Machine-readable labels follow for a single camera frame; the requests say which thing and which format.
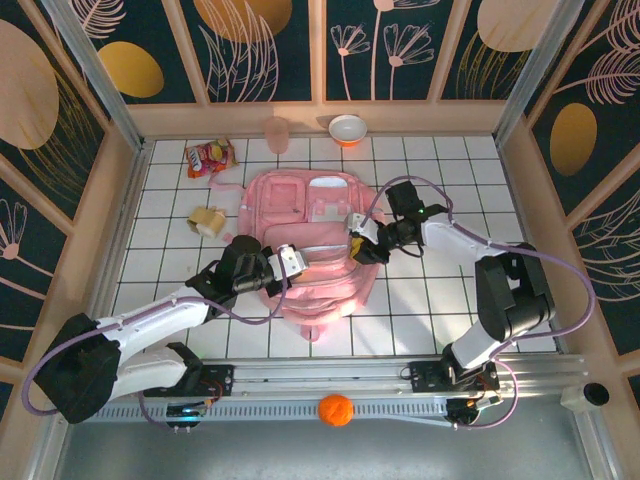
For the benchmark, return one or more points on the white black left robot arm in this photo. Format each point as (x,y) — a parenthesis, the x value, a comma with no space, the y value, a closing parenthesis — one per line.
(150,315)

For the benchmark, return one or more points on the pink backpack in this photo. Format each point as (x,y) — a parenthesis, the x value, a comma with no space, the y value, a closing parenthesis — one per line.
(310,280)

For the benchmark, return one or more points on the orange bowl white inside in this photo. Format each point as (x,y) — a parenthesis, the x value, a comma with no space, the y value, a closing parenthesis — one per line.
(347,127)

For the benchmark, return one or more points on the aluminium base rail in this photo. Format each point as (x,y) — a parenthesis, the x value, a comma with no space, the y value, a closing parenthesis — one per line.
(320,372)

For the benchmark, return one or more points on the small tan box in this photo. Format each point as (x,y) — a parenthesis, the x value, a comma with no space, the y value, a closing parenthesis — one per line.
(207,220)

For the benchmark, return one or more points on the white webcam with black lens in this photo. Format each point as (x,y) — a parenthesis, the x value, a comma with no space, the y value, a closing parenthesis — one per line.
(595,395)

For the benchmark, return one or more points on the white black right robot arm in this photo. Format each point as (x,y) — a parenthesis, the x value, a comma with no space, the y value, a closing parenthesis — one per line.
(510,290)

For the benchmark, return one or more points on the colourful snack bag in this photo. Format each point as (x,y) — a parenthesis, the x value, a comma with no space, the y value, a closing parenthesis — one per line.
(210,157)

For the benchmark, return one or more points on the orange ball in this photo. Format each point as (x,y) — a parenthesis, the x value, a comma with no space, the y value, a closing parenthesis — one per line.
(336,410)

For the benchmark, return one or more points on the aluminium frame post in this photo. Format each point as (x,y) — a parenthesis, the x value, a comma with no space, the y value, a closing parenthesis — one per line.
(530,75)
(100,85)

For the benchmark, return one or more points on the pink translucent plastic cup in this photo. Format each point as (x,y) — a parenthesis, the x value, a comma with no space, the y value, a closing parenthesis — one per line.
(277,135)

